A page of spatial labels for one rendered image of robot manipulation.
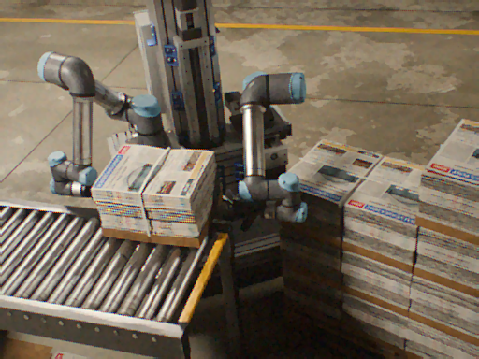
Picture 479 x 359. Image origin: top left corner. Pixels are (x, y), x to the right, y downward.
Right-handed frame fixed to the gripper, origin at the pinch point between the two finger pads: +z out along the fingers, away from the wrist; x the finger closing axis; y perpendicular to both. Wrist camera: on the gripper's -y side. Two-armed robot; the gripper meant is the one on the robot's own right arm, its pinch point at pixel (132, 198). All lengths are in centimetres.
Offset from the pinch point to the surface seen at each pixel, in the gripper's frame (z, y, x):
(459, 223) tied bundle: 123, 10, -5
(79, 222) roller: -14.8, -0.6, -17.2
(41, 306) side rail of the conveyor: -5, 0, -60
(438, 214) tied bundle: 116, 11, -3
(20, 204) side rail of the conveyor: -44.5, -0.1, -12.0
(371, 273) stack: 95, -26, 3
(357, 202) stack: 88, 3, 10
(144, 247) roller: 17.0, -0.1, -26.3
